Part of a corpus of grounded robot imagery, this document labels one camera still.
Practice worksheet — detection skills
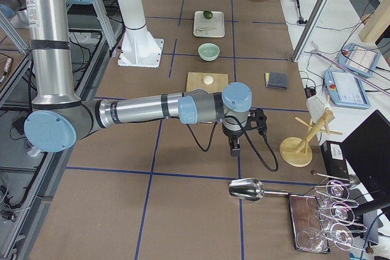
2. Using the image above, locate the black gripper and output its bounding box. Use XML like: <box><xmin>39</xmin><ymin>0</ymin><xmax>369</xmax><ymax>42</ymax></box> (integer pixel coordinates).
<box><xmin>222</xmin><ymin>118</ymin><xmax>247</xmax><ymax>156</ymax></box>

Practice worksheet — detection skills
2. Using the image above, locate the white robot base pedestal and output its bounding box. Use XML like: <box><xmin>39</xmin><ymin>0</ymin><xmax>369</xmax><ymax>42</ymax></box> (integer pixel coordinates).
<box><xmin>118</xmin><ymin>0</ymin><xmax>164</xmax><ymax>68</ymax></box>

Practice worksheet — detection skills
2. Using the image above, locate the green avocado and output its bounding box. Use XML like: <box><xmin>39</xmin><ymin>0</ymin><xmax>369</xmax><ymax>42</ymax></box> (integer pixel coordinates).
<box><xmin>203</xmin><ymin>10</ymin><xmax>213</xmax><ymax>19</ymax></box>

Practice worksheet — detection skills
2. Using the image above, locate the metal scoop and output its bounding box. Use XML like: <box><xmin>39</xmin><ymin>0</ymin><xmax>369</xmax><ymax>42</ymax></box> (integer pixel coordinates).
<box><xmin>229</xmin><ymin>178</ymin><xmax>289</xmax><ymax>202</ymax></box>

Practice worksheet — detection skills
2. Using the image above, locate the black monitor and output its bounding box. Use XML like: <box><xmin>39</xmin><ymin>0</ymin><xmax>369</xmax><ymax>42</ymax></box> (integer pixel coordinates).
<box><xmin>341</xmin><ymin>110</ymin><xmax>389</xmax><ymax>194</ymax></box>

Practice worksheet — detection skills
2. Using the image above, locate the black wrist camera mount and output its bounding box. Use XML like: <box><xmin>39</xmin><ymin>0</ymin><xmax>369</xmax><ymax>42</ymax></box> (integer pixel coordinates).
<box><xmin>246</xmin><ymin>108</ymin><xmax>268</xmax><ymax>136</ymax></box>

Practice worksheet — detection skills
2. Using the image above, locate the clear wine glass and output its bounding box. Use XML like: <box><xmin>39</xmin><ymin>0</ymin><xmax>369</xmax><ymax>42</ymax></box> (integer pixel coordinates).
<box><xmin>296</xmin><ymin>227</ymin><xmax>328</xmax><ymax>253</ymax></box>

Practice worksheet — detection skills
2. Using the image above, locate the far blue teach pendant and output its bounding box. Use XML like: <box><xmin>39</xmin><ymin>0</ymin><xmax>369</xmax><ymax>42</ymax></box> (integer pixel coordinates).
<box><xmin>338</xmin><ymin>43</ymin><xmax>381</xmax><ymax>77</ymax></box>

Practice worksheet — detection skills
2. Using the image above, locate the blue teach pendant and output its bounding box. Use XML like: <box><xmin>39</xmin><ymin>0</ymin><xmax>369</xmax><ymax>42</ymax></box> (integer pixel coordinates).
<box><xmin>338</xmin><ymin>43</ymin><xmax>381</xmax><ymax>77</ymax></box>
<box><xmin>324</xmin><ymin>69</ymin><xmax>371</xmax><ymax>109</ymax></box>

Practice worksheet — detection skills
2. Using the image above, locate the bamboo cutting board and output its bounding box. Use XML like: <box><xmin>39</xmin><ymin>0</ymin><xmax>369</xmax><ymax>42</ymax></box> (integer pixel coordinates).
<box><xmin>186</xmin><ymin>72</ymin><xmax>229</xmax><ymax>93</ymax></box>

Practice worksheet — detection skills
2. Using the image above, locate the light green bowl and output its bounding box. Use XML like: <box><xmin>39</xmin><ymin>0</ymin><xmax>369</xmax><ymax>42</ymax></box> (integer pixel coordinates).
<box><xmin>198</xmin><ymin>43</ymin><xmax>220</xmax><ymax>61</ymax></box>

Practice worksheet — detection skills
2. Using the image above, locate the wooden mug tree stand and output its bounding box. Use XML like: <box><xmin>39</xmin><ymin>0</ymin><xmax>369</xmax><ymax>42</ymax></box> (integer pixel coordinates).
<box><xmin>279</xmin><ymin>107</ymin><xmax>342</xmax><ymax>167</ymax></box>

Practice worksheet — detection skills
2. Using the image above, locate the black glass rack tray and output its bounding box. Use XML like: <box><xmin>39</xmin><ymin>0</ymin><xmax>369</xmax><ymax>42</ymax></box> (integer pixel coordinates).
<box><xmin>288</xmin><ymin>194</ymin><xmax>331</xmax><ymax>254</ymax></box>

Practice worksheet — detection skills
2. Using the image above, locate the white steamed bun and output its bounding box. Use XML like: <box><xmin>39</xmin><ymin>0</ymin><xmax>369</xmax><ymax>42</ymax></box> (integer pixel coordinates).
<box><xmin>203</xmin><ymin>75</ymin><xmax>214</xmax><ymax>85</ymax></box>

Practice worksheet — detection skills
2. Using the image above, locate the near blue teach pendant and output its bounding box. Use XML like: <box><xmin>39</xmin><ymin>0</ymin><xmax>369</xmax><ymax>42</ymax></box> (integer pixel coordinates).
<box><xmin>324</xmin><ymin>69</ymin><xmax>371</xmax><ymax>109</ymax></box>

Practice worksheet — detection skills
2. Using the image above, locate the grey folded cloth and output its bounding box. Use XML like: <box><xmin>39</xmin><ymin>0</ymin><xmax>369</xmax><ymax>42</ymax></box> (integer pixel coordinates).
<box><xmin>264</xmin><ymin>72</ymin><xmax>288</xmax><ymax>90</ymax></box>

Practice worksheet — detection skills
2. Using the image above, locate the aluminium frame post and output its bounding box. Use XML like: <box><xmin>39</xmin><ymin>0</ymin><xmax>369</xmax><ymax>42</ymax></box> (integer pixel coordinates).
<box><xmin>292</xmin><ymin>0</ymin><xmax>328</xmax><ymax>62</ymax></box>

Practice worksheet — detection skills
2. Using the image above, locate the cream bear serving tray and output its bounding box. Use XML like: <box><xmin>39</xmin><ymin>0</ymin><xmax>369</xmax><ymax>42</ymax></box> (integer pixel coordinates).
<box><xmin>193</xmin><ymin>10</ymin><xmax>225</xmax><ymax>38</ymax></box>

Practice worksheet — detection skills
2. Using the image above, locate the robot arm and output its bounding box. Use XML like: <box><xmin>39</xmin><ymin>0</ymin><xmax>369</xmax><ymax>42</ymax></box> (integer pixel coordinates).
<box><xmin>24</xmin><ymin>0</ymin><xmax>252</xmax><ymax>152</ymax></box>

